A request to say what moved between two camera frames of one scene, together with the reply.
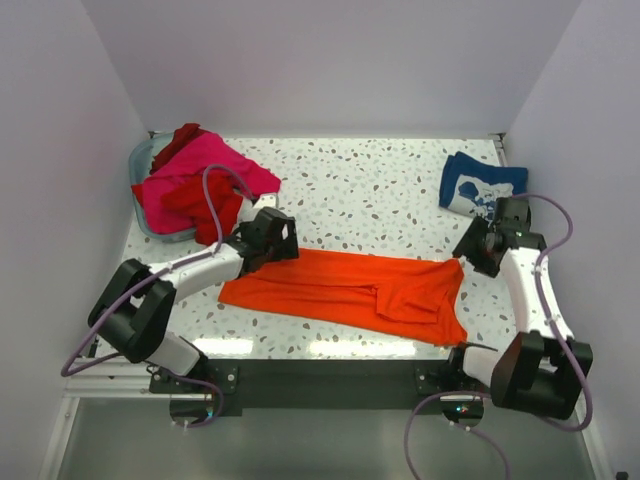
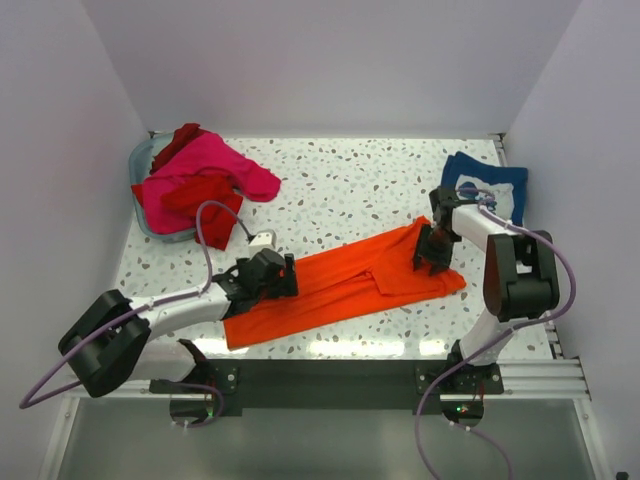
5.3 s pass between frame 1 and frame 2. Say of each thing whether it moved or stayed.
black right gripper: moved
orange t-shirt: moved
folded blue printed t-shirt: stayed
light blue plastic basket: stayed
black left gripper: moved
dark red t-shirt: stayed
